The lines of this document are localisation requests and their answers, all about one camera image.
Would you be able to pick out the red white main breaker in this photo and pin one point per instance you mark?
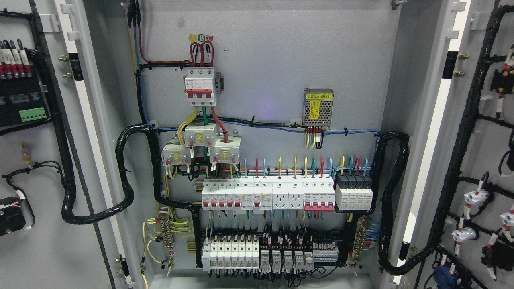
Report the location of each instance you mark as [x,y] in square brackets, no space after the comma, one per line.
[201,86]

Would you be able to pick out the perforated metal power supply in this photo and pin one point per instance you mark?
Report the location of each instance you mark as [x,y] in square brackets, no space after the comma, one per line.
[318,103]

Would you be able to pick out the black digital power meter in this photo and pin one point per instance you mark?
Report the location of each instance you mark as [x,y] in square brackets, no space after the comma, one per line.
[22,101]

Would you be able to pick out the grey electrical cabinet body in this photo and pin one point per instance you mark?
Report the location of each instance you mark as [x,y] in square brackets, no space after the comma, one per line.
[384,66]

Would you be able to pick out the white current transformers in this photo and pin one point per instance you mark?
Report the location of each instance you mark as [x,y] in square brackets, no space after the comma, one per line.
[198,139]

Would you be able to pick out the brass ground terminal bar right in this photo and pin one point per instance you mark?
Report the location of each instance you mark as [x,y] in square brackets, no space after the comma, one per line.
[359,240]

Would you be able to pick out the white socket breaker row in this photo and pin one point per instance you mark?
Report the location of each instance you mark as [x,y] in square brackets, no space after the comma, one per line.
[259,194]

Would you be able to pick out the lower relay terminal row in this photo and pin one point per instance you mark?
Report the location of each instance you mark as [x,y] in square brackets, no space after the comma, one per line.
[269,255]

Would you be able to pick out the brass ground terminal bar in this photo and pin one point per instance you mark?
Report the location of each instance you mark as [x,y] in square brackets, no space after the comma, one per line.
[359,240]
[167,237]

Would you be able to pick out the white rotary selector switch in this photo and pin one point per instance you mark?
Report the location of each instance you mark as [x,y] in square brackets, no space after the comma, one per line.
[11,215]

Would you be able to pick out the black white surge protector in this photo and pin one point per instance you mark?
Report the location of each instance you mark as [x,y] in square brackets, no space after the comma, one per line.
[353,194]

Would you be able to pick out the grey cabinet door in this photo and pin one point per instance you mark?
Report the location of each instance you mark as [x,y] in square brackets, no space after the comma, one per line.
[50,253]
[453,209]

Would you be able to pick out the brass ground terminal bar left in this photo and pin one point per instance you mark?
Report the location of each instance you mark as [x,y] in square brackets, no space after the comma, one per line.
[167,237]

